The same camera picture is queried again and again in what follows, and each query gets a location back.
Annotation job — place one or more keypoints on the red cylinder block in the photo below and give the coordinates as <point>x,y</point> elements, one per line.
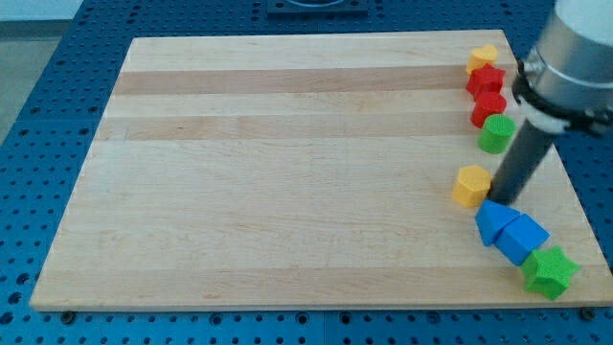
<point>486,104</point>

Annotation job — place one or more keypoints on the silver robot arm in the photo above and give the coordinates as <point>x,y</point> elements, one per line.
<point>565,82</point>

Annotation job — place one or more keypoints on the wooden board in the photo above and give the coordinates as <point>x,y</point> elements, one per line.
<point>282,172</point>

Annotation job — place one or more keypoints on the yellow hexagon block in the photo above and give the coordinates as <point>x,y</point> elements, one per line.
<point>471,186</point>

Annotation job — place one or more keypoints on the blue triangle block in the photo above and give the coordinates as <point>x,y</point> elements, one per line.
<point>491,218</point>

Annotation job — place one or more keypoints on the green cylinder block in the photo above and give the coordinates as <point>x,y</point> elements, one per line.
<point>496,133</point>

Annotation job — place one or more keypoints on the red star block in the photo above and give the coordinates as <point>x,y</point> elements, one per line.
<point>485,79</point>

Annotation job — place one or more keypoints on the yellow heart block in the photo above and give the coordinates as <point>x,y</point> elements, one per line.
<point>481,56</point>

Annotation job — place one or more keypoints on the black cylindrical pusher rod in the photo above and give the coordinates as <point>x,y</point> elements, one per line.
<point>523,157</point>

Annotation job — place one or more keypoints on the blue cube block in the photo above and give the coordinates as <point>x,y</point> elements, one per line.
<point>520,237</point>

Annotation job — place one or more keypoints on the green star block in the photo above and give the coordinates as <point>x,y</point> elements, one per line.
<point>548,272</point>

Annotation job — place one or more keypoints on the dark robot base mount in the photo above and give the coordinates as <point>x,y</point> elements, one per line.
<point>278,8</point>

